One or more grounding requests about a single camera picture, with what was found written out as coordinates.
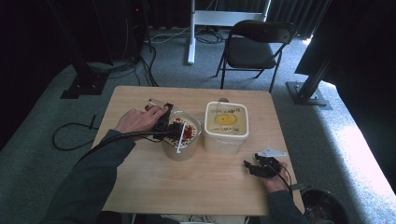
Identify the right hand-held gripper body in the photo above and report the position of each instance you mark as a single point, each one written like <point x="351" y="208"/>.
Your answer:
<point x="269" y="166"/>

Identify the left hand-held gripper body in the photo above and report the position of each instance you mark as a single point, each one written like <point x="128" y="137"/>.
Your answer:
<point x="172" y="130"/>

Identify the clear container with red bits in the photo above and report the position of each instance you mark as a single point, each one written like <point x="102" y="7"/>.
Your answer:
<point x="191" y="137"/>

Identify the white square tub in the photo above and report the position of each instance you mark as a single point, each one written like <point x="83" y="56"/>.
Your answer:
<point x="225" y="124"/>

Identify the person's right hand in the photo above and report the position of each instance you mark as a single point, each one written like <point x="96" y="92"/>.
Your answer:
<point x="278" y="183"/>

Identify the person's left hand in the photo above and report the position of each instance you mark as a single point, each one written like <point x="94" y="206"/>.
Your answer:
<point x="137" y="123"/>

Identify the grey table grommet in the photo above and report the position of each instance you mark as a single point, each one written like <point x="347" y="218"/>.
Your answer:
<point x="223" y="100"/>

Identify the black round bin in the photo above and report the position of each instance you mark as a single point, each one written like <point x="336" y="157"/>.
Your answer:
<point x="323" y="205"/>

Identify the black slanted stand with base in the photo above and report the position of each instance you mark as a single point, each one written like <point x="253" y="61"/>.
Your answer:
<point x="306" y="93"/>

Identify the black stand with flat base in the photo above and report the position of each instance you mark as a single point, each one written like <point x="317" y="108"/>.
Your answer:
<point x="85" y="84"/>

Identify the black folding chair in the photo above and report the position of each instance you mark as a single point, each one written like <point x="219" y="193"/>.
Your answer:
<point x="252" y="53"/>

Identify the white metal stand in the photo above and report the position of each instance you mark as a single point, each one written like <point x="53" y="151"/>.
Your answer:
<point x="218" y="18"/>

